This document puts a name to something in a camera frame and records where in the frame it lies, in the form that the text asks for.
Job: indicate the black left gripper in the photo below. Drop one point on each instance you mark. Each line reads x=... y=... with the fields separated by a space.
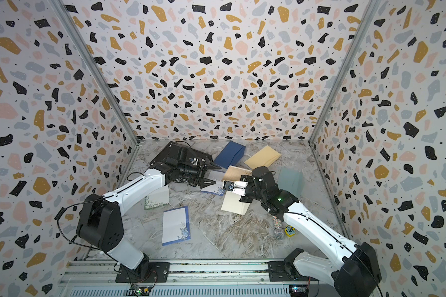
x=200 y=179

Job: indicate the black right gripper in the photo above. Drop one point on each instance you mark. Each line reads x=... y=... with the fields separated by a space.
x=249 y=179

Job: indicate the yellow kraft envelope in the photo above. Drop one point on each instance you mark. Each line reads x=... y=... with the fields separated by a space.
x=263 y=158

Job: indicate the cream envelope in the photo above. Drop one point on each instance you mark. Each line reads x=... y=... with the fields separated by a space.
x=232 y=204

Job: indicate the white letter paper green border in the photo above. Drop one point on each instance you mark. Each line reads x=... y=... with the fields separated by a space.
x=157 y=198

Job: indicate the white letter paper blue border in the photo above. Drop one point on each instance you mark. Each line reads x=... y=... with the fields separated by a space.
x=175 y=226

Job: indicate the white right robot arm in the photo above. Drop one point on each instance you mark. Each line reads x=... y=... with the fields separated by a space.
x=351 y=269

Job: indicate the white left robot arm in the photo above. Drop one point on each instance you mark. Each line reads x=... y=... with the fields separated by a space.
x=100 y=220

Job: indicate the black hard case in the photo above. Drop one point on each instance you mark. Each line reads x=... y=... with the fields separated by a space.
x=158 y=162

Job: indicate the glitter filled clear tube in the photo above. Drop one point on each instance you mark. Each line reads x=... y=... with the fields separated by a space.
x=279 y=233

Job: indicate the yellow round tape measure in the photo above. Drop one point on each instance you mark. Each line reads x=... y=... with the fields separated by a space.
x=290 y=231

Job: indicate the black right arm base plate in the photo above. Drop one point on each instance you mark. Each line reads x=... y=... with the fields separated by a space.
x=281 y=271

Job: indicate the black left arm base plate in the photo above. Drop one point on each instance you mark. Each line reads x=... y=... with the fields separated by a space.
x=146 y=272

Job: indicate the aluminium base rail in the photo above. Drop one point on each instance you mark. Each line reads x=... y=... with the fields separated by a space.
x=192 y=278

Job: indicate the aluminium right corner post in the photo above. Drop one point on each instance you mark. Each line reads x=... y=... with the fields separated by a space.
x=367 y=17

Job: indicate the aluminium corner post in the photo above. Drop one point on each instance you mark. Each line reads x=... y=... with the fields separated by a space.
x=367 y=17
x=62 y=14

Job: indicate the aluminium left corner post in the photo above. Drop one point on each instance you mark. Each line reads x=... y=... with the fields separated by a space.
x=62 y=14

